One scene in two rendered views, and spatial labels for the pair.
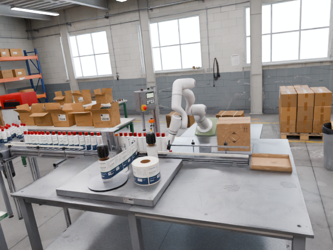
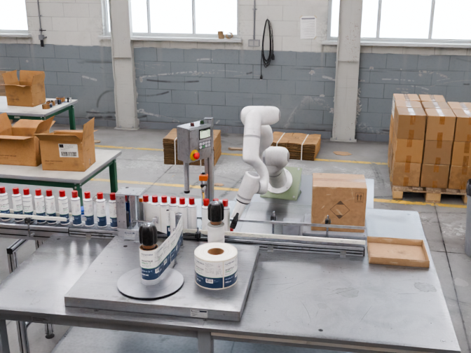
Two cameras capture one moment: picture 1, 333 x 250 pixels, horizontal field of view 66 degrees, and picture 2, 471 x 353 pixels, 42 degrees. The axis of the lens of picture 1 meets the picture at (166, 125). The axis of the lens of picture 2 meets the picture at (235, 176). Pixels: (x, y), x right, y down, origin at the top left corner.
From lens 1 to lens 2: 114 cm
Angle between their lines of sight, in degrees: 12
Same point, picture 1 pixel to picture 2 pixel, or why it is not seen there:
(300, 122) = (427, 169)
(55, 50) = not seen: outside the picture
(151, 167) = (230, 261)
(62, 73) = not seen: outside the picture
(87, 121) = (26, 156)
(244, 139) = (355, 213)
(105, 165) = (153, 258)
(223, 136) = (322, 206)
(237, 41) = not seen: outside the picture
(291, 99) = (415, 126)
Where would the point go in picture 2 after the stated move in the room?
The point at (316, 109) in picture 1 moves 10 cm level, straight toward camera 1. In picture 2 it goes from (457, 147) to (457, 150)
